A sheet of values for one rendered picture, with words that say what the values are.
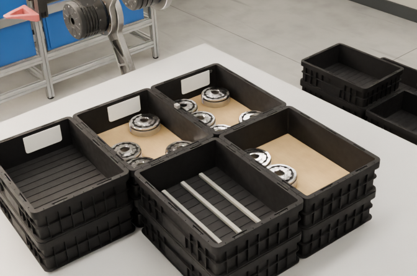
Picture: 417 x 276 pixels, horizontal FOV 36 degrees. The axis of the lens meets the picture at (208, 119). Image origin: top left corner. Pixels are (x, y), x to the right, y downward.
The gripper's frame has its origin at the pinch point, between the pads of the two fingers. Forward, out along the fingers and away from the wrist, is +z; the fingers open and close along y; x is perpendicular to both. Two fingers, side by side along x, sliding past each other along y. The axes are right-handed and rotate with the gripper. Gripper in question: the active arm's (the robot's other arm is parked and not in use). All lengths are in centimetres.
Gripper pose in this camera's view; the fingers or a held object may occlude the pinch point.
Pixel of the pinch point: (5, 4)
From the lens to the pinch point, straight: 162.3
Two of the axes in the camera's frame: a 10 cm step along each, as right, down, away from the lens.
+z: -7.4, 3.7, -5.6
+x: -6.7, -4.7, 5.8
